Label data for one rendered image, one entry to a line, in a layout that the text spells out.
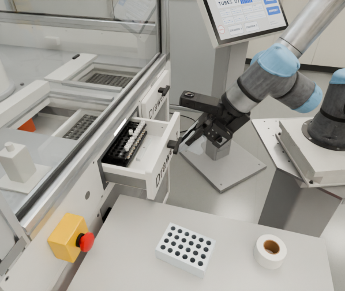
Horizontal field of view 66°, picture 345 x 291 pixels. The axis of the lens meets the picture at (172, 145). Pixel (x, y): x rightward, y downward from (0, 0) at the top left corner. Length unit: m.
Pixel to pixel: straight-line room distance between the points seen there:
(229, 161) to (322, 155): 1.16
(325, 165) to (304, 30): 0.41
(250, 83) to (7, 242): 0.54
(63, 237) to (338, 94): 0.83
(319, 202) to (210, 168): 0.98
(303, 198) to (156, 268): 0.64
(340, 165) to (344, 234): 1.02
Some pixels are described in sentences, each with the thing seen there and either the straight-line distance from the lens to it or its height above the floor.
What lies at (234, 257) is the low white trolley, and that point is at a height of 0.76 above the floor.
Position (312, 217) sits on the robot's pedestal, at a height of 0.49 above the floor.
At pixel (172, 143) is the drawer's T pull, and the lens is 0.77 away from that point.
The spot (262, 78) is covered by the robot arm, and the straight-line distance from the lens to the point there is 0.60.
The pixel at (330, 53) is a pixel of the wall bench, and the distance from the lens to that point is 3.84.
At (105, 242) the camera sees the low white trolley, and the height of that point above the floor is 0.76.
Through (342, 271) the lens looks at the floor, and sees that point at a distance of 1.78.
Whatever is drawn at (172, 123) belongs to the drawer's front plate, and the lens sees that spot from 0.82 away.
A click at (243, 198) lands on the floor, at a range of 1.87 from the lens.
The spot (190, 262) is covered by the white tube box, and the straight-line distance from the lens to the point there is 0.66.
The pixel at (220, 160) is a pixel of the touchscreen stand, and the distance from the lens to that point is 2.05.
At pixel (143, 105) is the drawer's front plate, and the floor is 0.91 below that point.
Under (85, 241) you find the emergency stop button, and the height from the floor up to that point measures 0.89.
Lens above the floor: 1.39
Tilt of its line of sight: 39 degrees down
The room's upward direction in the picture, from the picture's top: straight up
